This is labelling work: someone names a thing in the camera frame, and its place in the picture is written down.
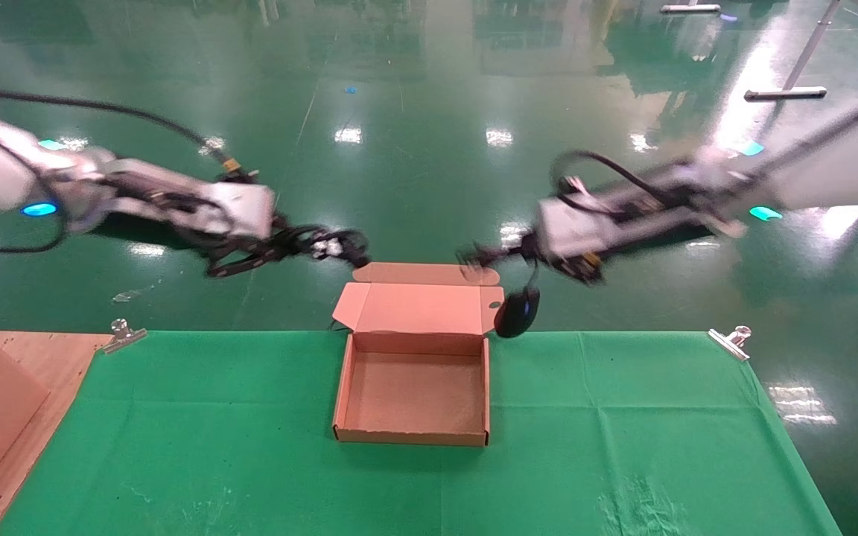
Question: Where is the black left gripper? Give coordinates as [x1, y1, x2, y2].
[204, 223, 372, 281]

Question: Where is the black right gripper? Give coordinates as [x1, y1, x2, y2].
[460, 234, 608, 287]

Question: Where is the black wired computer mouse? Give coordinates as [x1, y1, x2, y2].
[494, 261, 543, 340]

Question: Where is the open brown cardboard mailer box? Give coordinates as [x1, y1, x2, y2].
[331, 262, 509, 447]

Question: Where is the green tablecloth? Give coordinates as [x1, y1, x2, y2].
[0, 331, 843, 536]

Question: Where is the silver metal binder clip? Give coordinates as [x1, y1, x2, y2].
[100, 319, 148, 355]
[708, 325, 752, 363]

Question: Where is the white desk with slanted leg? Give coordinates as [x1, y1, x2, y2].
[744, 0, 858, 103]

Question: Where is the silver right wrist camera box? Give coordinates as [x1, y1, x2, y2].
[536, 195, 613, 264]

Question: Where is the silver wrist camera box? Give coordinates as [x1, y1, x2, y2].
[202, 181, 279, 241]
[536, 195, 613, 264]

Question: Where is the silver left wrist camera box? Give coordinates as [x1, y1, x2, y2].
[202, 181, 279, 241]

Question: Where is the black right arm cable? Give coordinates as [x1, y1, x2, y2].
[553, 149, 707, 218]

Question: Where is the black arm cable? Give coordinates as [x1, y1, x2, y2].
[0, 83, 258, 184]
[553, 149, 707, 218]

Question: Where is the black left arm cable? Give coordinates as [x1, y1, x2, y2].
[0, 83, 258, 184]

